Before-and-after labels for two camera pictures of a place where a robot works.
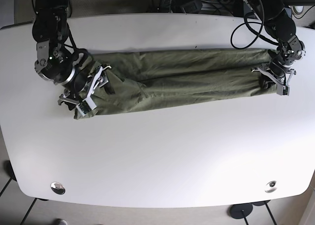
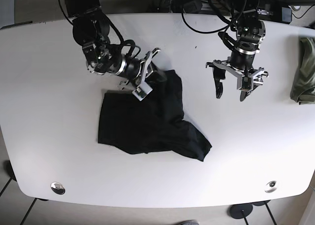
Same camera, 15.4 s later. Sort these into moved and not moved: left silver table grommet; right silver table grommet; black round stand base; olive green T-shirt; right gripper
Moved: right gripper; olive green T-shirt
Not moved: left silver table grommet; right silver table grommet; black round stand base
